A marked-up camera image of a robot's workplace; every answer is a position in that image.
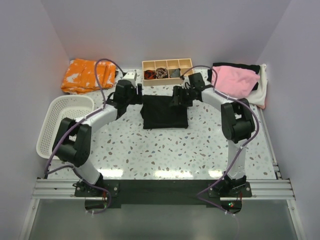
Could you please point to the black folded t-shirt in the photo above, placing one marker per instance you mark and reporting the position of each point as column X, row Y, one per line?
column 255, row 68

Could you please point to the black mounting base plate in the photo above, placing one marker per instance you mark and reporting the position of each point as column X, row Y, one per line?
column 162, row 192

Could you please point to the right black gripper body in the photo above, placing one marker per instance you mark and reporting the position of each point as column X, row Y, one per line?
column 186, row 95

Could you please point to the wooden compartment tray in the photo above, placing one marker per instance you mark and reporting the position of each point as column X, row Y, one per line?
column 182, row 63

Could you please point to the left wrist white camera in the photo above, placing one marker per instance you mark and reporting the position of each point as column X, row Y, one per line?
column 130, row 76

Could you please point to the grey folded sock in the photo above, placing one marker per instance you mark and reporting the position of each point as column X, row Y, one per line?
column 175, row 73

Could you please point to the white plastic perforated basket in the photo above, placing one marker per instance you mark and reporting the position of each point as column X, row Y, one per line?
column 66, row 106

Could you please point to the white folded t-shirt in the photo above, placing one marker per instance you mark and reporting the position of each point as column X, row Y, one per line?
column 258, row 97

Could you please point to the black t-shirt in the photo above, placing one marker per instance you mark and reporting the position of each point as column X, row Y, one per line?
column 255, row 68
column 158, row 113

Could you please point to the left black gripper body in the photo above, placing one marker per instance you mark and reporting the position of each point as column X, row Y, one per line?
column 134, row 99

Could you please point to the orange white folded cloth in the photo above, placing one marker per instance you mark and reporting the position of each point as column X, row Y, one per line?
column 82, row 77

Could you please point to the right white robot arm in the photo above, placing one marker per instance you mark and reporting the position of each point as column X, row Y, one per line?
column 239, row 124

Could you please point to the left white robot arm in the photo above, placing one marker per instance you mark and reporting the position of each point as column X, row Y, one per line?
column 73, row 140

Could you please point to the pink folded t-shirt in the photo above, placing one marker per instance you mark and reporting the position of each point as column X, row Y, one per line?
column 233, row 81

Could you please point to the orange black rolled sock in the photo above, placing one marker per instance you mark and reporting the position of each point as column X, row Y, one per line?
column 149, row 75

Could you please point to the brown patterned rolled sock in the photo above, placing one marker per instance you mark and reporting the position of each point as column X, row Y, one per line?
column 161, row 73

